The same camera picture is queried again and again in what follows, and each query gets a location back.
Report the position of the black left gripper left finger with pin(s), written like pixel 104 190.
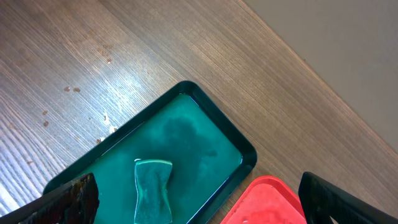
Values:
pixel 76 201

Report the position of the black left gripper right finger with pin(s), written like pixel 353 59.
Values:
pixel 323 202

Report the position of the green yellow sponge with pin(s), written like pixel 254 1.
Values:
pixel 152 204

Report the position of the red plastic tray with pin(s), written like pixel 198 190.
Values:
pixel 267 200

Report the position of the dark green tray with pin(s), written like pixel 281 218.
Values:
pixel 210 158

